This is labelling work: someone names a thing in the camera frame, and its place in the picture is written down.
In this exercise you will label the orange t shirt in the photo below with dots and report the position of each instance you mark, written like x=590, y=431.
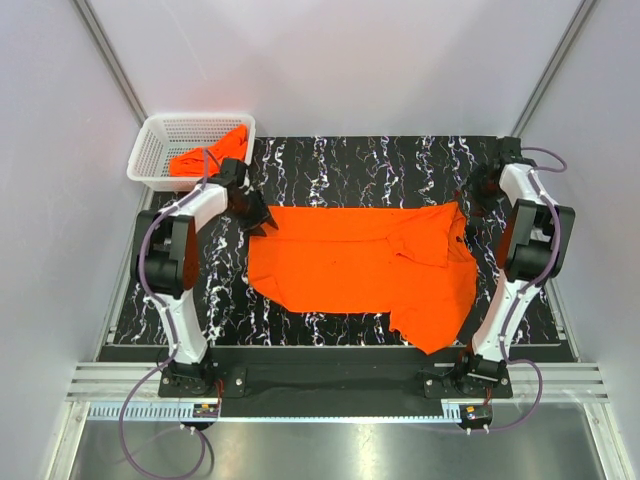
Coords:
x=412, y=264

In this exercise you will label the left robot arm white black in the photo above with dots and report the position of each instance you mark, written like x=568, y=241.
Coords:
x=165, y=262

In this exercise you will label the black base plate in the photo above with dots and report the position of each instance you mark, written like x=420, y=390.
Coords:
x=292, y=383

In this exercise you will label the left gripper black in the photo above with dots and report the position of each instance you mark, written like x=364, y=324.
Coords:
x=260, y=217

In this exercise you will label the connector box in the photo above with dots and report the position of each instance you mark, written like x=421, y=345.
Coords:
x=206, y=410
x=477, y=413

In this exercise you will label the white plastic basket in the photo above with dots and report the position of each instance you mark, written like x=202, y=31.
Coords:
x=165, y=136

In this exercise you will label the orange t shirts in basket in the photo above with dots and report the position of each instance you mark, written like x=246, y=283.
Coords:
x=233, y=144

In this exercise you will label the left connector box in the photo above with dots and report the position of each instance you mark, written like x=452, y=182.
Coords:
x=206, y=410

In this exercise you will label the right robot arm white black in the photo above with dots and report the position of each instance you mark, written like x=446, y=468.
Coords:
x=531, y=251

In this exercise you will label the aluminium frame rail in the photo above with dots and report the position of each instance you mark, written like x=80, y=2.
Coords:
x=130, y=391

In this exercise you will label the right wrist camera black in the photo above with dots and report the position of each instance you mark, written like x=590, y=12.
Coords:
x=508, y=150

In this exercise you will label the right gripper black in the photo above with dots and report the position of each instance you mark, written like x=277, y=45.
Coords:
x=469, y=187

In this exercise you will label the right connector box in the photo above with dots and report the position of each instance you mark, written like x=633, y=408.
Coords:
x=477, y=413

